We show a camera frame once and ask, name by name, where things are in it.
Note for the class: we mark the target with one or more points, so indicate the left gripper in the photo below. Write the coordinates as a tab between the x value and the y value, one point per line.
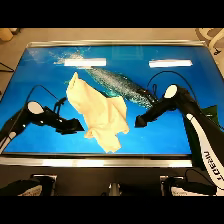
68	125

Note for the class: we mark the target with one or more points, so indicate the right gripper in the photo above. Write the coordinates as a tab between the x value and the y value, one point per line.
146	118

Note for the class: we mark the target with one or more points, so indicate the cream garment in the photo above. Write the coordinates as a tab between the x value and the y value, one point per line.
100	113

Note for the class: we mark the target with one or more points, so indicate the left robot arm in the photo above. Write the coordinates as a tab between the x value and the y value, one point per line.
31	115

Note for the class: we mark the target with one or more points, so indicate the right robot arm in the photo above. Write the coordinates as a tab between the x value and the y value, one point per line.
196	126

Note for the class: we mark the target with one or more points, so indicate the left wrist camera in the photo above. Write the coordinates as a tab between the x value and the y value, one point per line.
60	104

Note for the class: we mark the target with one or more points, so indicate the silver frame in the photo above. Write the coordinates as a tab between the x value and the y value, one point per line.
100	162

